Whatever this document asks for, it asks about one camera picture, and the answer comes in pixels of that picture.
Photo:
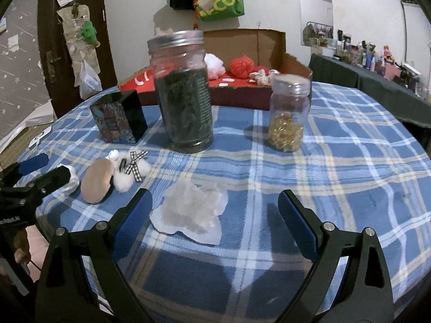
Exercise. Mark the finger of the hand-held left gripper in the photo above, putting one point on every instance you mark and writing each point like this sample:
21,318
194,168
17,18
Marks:
50,180
32,165

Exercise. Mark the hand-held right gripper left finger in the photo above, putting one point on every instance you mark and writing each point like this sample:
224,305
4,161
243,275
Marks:
134,222

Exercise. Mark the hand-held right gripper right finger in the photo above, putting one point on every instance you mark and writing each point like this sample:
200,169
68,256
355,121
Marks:
298,223

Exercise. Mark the small white scrunchie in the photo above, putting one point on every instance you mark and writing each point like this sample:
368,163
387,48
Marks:
69,185

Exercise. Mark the white fluffy checkered bow clip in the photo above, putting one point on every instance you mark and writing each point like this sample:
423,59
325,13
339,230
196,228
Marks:
126,178

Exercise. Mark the orange bath puff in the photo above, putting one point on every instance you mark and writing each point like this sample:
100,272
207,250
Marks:
242,65

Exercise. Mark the large white bath puff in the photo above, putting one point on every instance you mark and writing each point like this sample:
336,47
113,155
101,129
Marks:
214,64

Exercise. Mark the cardboard box red inside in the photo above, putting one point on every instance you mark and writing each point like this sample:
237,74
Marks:
235,45

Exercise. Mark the person's left hand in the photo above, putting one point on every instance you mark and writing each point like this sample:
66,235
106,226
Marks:
21,247

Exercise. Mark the white flat device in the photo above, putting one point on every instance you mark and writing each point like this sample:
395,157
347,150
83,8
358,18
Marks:
38,138

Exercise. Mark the blue plaid blanket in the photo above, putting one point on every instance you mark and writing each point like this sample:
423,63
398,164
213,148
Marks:
336,175

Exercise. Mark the floral black tin box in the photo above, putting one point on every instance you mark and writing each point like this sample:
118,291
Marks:
114,121

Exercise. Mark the clear plastic bag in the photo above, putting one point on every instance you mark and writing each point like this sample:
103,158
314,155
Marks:
89,79

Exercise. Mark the small glass jar gold contents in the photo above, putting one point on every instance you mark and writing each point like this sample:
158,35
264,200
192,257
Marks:
288,107

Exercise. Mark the large glass jar metal lid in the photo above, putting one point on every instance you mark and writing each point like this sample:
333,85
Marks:
185,107

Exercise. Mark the hanging door organizer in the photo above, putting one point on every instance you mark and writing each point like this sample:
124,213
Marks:
72,40

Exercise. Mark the dark brown door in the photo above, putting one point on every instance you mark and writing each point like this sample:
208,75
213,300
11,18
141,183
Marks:
50,23

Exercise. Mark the green plush frog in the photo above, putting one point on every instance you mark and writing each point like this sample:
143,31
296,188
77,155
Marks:
89,32

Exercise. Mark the dark dresser table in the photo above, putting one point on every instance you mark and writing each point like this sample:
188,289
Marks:
370,80

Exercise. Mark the row of cosmetic bottles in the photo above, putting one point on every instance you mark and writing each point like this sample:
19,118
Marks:
363,52

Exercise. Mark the pink plush pig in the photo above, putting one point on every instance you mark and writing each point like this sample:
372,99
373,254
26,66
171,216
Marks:
163,32

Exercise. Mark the wall mirror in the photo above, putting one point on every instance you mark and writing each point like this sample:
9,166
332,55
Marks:
316,13

